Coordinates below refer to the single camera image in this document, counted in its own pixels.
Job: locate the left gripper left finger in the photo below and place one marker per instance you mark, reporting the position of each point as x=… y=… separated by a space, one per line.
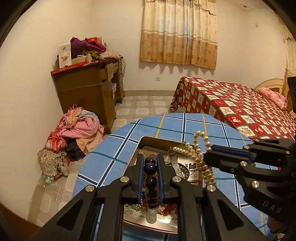
x=96 y=213

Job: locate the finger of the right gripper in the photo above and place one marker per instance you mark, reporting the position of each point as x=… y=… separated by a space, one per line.
x=234 y=163
x=245 y=150

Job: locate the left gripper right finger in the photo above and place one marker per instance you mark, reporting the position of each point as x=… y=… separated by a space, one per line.
x=205 y=213

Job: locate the red knot tassel ornament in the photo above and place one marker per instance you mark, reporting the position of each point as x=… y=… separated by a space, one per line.
x=166 y=209

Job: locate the silver metal watch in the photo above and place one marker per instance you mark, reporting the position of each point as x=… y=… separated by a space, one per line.
x=180 y=170

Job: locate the person's right hand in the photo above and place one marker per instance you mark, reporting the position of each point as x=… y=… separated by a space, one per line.
x=280 y=227

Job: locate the red patterned bed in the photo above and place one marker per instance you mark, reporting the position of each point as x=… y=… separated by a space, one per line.
x=241 y=107

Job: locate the pink pillow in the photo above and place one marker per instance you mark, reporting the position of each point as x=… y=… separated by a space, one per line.
x=275 y=97

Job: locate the green jade bangle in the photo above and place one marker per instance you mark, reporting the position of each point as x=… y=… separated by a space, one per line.
x=151 y=216

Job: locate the blue plaid tablecloth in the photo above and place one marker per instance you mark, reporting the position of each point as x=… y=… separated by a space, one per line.
x=109 y=159

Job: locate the cream wooden headboard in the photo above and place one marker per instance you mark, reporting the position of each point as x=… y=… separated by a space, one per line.
x=278 y=85

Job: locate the pink metal tin box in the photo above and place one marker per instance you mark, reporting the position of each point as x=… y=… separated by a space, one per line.
x=134 y=214

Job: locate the clothes pile on floor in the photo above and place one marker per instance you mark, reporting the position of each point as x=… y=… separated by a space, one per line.
x=79 y=131

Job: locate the brown wooden cabinet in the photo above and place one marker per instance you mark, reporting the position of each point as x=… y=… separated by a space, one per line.
x=96 y=87

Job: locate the beige window curtain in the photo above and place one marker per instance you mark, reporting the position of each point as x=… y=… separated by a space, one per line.
x=180 y=33

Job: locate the white product box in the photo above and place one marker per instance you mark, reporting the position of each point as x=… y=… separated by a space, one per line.
x=64 y=55

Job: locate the clothes pile on cabinet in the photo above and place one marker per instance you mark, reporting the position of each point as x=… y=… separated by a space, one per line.
x=91 y=46

